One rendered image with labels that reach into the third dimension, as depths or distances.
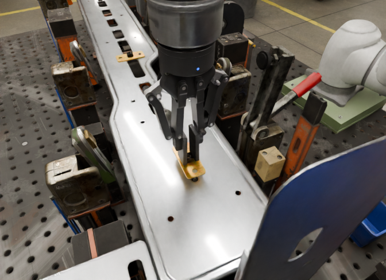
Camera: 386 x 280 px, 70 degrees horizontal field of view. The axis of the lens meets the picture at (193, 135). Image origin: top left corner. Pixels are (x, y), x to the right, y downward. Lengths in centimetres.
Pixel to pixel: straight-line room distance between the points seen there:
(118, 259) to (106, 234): 6
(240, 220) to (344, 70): 79
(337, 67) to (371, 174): 99
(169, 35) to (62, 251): 67
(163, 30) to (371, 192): 25
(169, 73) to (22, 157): 82
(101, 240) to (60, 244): 36
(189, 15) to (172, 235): 33
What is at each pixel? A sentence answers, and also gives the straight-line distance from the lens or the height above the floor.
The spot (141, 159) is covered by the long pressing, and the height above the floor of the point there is 100.
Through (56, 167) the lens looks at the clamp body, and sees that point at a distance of 55.
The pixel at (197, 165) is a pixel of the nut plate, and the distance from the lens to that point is 51.
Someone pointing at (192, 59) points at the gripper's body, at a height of 126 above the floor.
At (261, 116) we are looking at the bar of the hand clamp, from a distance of 51.
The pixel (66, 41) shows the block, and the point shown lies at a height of 95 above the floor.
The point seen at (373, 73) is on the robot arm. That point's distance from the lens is 112.
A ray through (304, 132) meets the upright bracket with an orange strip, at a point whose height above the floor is 113.
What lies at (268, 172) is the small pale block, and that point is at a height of 104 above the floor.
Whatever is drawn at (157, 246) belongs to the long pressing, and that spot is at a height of 100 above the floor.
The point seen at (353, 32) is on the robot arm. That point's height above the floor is 102.
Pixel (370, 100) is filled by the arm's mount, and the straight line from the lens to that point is 129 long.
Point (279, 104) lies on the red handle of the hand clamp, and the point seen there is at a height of 110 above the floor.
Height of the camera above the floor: 143
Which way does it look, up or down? 45 degrees down
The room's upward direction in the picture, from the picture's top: straight up
